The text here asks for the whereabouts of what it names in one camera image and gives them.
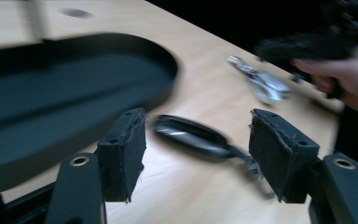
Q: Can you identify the silver keychain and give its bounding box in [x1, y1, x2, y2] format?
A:
[227, 55, 293, 105]

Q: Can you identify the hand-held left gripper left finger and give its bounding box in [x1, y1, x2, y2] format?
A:
[96, 106, 147, 203]

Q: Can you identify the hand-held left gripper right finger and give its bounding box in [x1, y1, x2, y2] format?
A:
[248, 107, 321, 204]

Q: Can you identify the black key rack with tray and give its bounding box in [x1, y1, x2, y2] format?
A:
[0, 32, 179, 192]

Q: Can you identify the black car key fob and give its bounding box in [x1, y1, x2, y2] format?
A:
[153, 114, 274, 200]

